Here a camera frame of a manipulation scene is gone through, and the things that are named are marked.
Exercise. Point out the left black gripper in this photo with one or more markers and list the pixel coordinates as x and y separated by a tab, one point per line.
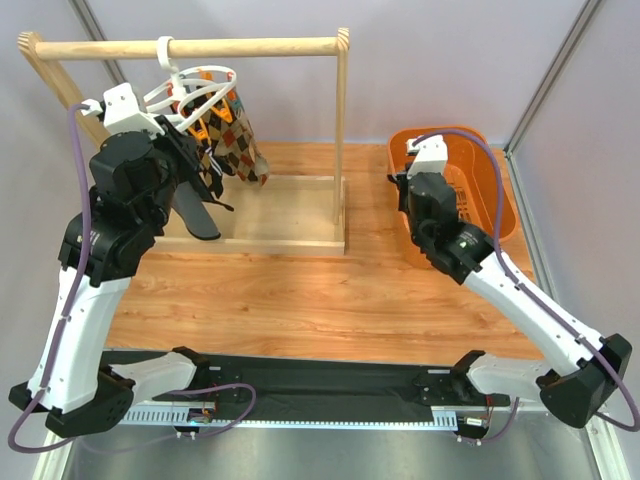
185	151

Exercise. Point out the black white striped sock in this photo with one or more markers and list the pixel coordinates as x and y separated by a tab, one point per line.
212	172

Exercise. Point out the brown argyle sock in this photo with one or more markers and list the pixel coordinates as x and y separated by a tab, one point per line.
234	142

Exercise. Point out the grey black long sock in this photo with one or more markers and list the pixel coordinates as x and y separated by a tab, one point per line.
189	207

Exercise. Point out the white round clip hanger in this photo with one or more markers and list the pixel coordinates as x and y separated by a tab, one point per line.
190	93

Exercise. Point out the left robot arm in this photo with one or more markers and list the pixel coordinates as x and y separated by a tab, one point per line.
135	177

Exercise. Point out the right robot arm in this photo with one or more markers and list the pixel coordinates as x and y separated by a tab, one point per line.
580	370

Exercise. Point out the wooden hanging rack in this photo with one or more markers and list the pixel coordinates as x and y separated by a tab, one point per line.
291	214

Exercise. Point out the orange plastic basket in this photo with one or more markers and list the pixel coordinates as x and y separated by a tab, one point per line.
469	171

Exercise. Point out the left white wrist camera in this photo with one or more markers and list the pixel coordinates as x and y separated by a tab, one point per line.
121	111

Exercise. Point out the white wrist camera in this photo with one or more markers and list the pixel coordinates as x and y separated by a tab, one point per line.
429	155
121	111

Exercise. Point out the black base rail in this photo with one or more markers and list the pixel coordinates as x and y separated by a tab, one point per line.
294	389

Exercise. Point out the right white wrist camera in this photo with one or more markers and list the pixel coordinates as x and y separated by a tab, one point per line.
429	155

